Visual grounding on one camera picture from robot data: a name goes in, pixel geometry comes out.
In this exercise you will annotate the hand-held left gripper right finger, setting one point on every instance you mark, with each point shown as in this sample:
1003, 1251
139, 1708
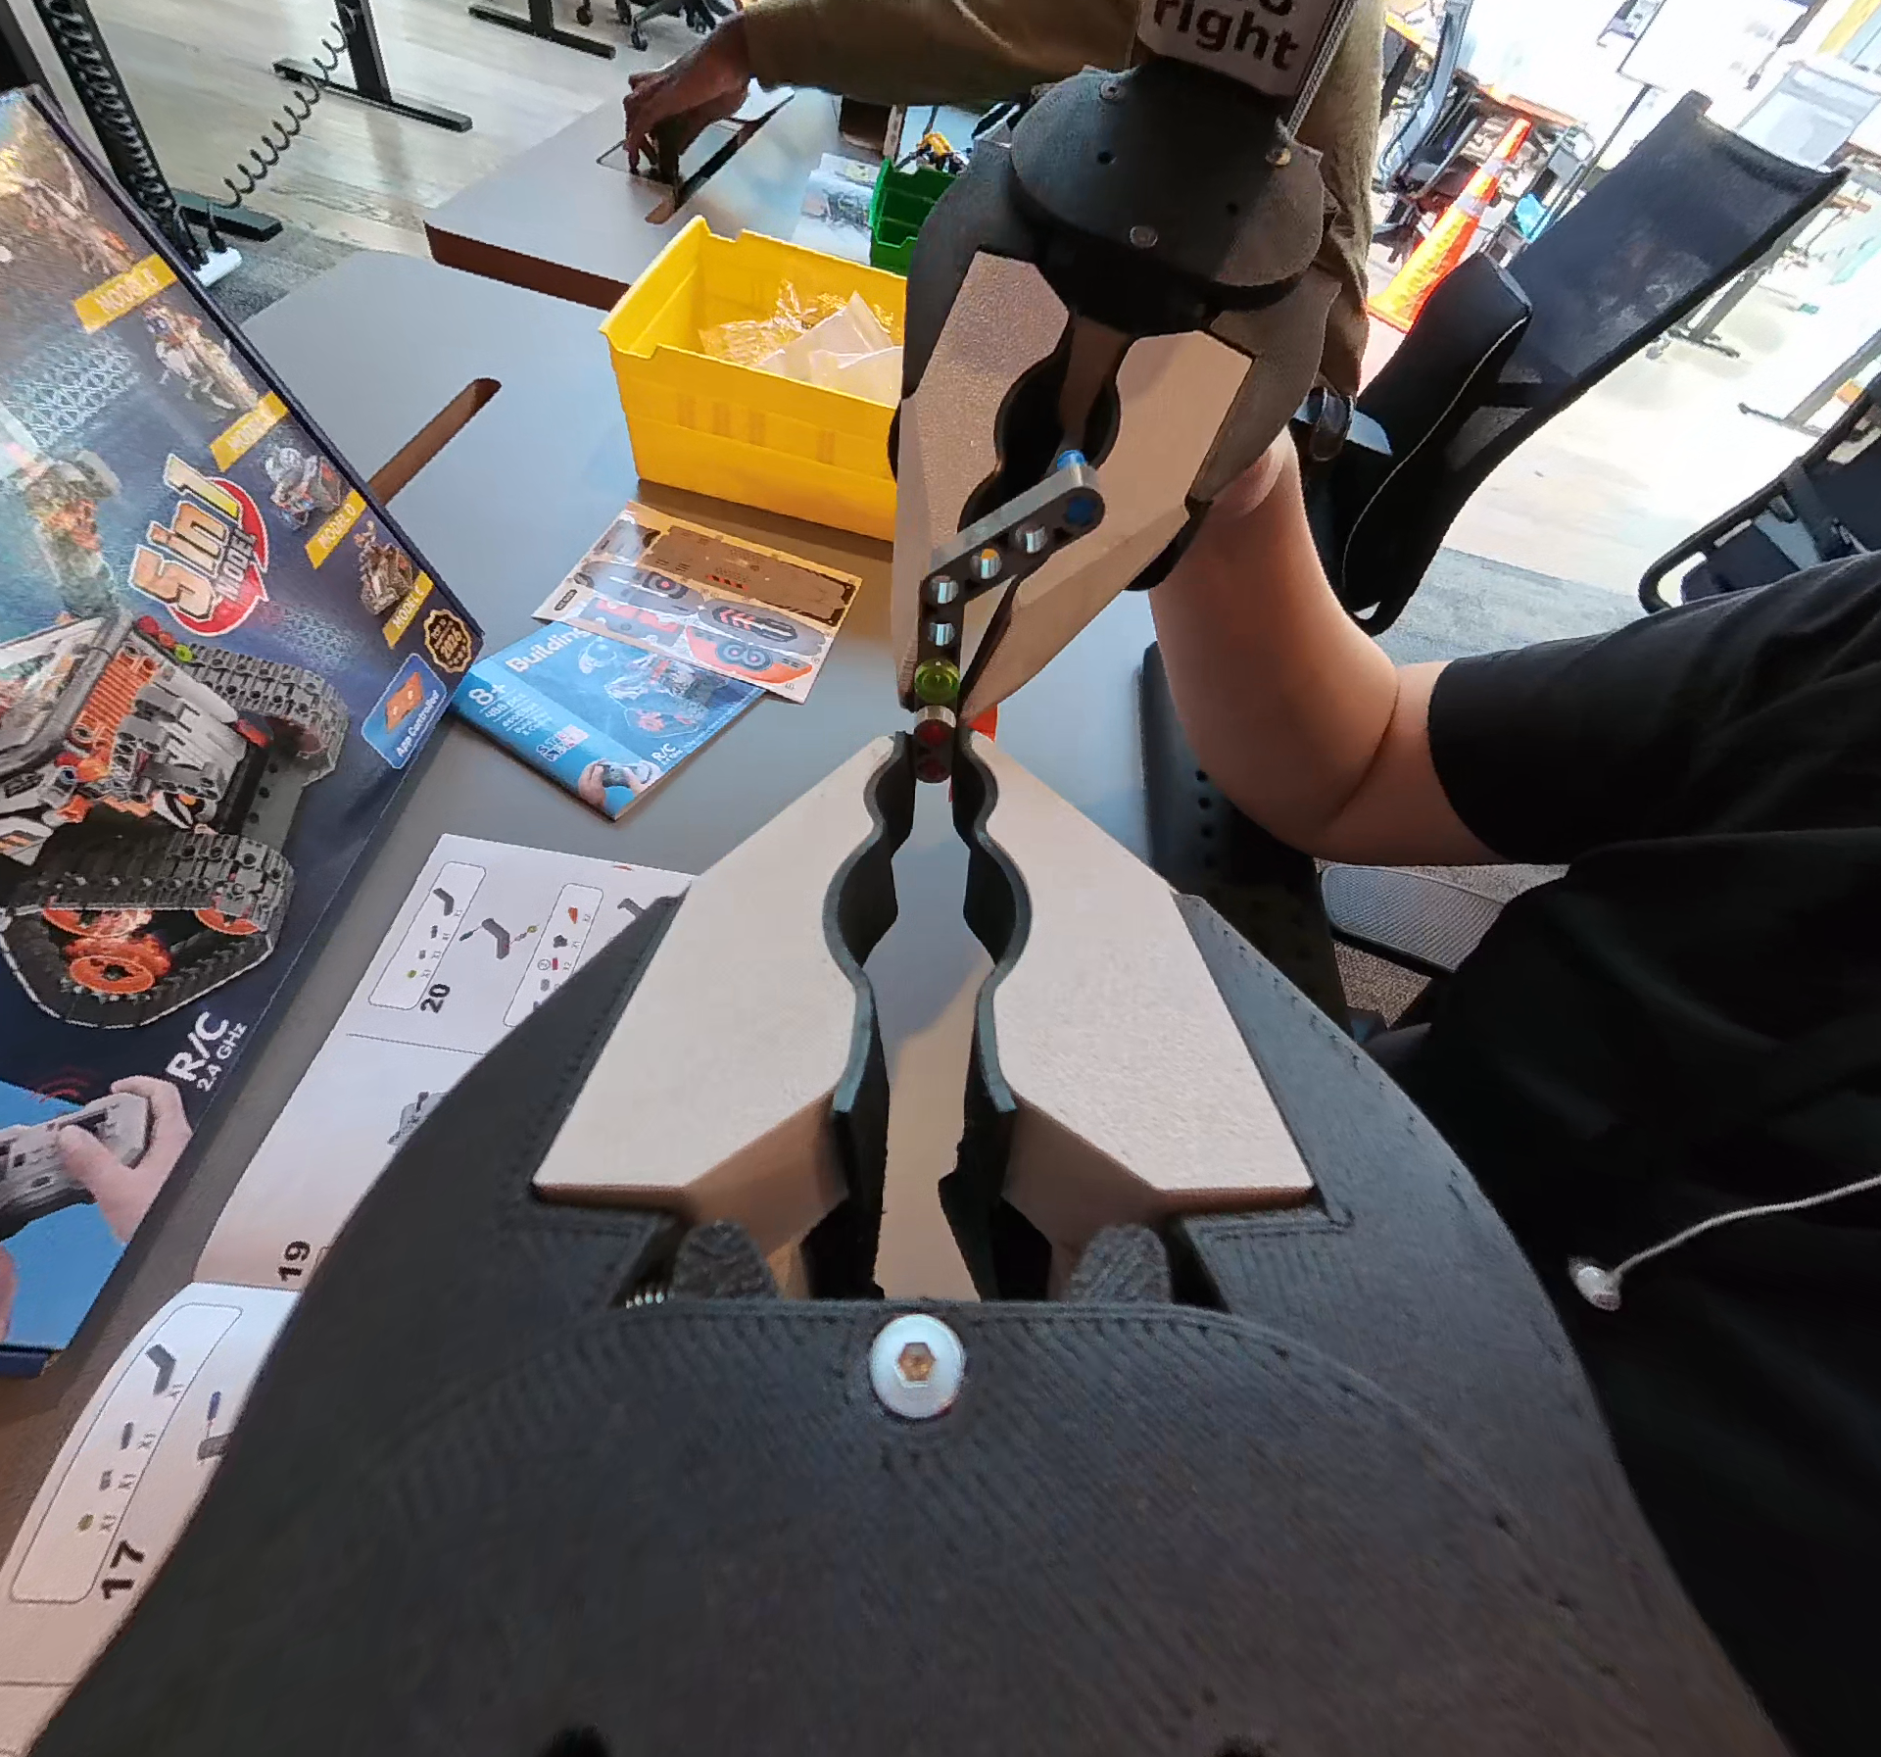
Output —
1147, 1047

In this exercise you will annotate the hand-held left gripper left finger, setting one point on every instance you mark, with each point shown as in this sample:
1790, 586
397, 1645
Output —
707, 1047

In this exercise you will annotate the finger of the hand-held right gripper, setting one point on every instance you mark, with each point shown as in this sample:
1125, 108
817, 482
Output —
1172, 434
956, 392

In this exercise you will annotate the grey angled building beam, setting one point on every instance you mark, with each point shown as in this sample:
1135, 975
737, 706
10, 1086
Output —
936, 618

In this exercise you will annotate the grey desk with brown edge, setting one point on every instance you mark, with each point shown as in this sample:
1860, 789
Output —
548, 193

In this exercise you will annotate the clear plastic parts bags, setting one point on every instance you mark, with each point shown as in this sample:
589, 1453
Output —
825, 347

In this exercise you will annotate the green plastic bin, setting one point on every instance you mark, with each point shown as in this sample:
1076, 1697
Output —
897, 229

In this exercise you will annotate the clear bag of small parts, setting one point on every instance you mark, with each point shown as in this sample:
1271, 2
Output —
838, 205

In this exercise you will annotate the yellow plastic bin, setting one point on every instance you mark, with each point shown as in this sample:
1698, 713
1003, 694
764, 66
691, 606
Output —
737, 425

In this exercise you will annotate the sticker sheet with dark cutouts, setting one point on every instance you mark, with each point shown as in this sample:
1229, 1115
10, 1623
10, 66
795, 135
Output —
749, 570

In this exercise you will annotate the orange traffic cone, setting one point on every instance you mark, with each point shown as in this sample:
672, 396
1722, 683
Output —
1450, 244

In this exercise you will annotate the white open instruction manual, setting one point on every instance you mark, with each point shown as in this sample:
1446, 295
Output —
442, 933

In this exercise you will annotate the blue instruction booklet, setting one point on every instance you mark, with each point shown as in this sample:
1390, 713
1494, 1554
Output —
589, 713

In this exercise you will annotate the sticker sheet with orange prints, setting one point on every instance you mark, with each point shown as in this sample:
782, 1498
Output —
661, 641

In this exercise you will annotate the white board on stand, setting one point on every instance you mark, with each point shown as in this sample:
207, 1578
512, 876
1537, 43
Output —
1547, 24
1709, 17

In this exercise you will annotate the black mesh office chair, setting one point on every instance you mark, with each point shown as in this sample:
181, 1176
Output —
1616, 307
1806, 489

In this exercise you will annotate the blue robot kit box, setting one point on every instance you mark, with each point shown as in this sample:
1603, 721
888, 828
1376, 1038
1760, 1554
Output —
173, 756

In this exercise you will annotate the white power strip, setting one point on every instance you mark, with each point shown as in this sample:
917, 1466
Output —
219, 266

